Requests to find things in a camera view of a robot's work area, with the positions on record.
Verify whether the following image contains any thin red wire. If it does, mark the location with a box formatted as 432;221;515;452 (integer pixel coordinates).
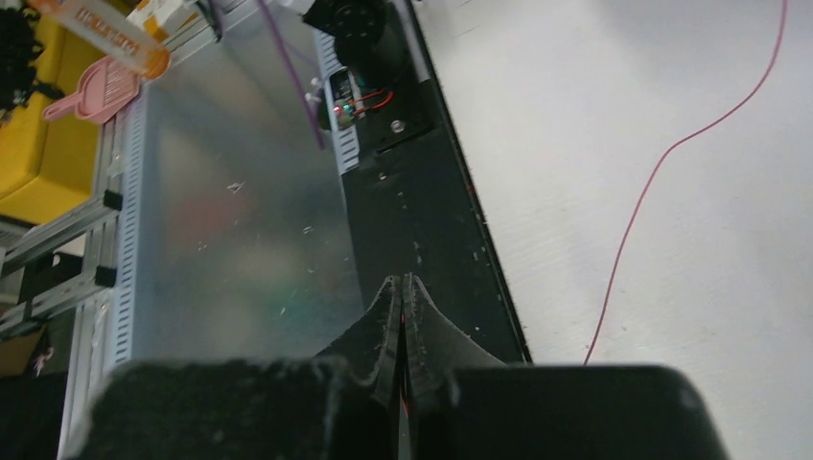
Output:
583;0;789;368

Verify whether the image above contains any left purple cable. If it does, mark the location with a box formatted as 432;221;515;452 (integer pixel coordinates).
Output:
255;0;326;150

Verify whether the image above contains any yellow container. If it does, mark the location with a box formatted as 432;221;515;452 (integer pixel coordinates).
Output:
1;17;103;224

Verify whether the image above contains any left white cable duct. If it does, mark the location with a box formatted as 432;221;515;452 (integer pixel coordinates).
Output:
314;31;360;174

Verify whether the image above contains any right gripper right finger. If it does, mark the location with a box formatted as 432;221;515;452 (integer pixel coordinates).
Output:
402;274;506;420

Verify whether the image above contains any aluminium frame rail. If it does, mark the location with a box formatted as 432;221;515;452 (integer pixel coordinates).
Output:
1;190;123;339

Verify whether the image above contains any pink plastic scoop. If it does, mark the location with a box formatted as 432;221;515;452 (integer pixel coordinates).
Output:
42;57;141;125

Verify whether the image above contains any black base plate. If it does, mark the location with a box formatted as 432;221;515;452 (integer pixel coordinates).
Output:
302;1;531;363

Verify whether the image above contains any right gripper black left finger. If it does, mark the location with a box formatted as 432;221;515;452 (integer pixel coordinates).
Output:
316;276;403;411

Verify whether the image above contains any orange white tube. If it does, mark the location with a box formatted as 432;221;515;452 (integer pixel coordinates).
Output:
28;0;172;80

